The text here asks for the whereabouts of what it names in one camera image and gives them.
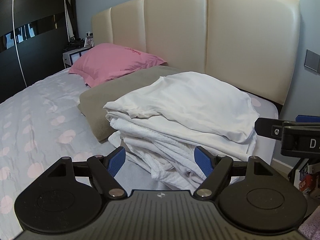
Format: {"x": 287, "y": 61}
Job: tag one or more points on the purple fuzzy garment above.
{"x": 310, "y": 228}

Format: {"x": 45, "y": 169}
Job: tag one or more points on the olive green folded blanket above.
{"x": 92, "y": 101}

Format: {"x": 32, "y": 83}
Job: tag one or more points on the white bedside table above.
{"x": 76, "y": 48}

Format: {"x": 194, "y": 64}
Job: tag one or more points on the black sliding wardrobe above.
{"x": 33, "y": 36}

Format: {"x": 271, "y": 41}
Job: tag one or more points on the pink pillow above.
{"x": 108, "y": 61}

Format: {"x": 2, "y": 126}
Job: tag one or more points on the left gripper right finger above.
{"x": 250, "y": 195}

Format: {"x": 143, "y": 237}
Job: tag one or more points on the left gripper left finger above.
{"x": 69, "y": 195}

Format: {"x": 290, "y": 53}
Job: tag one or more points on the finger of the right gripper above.
{"x": 308, "y": 119}
{"x": 269, "y": 128}

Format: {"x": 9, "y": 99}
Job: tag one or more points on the white t-shirt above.
{"x": 196, "y": 101}

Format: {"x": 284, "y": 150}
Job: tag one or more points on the red printed bag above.
{"x": 309, "y": 180}

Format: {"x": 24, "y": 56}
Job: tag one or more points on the stack of white folded clothes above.
{"x": 166, "y": 149}

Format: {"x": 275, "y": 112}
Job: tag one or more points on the grey wall switch plate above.
{"x": 312, "y": 61}

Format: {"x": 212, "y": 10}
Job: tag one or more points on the beige padded headboard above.
{"x": 251, "y": 44}

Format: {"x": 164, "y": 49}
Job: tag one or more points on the grey pink-dotted bed sheet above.
{"x": 39, "y": 125}

